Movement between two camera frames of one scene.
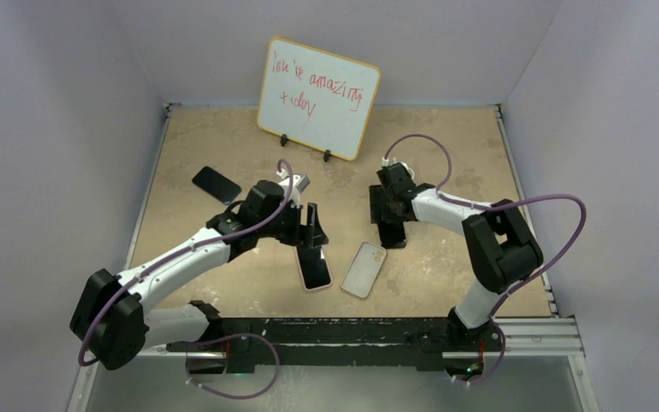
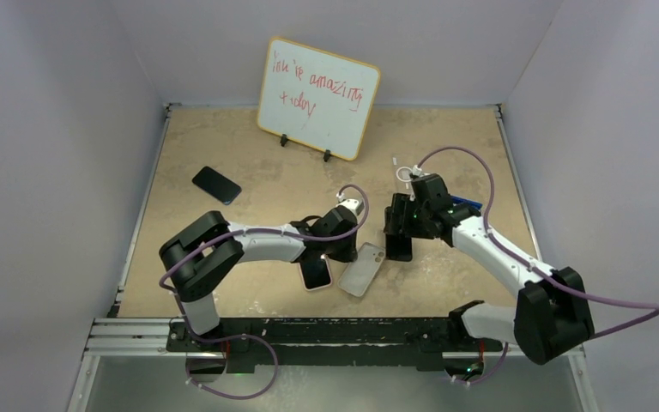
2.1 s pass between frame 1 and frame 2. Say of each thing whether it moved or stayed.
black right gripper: moved
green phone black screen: stayed
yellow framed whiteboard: stayed
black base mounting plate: stayed
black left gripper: moved
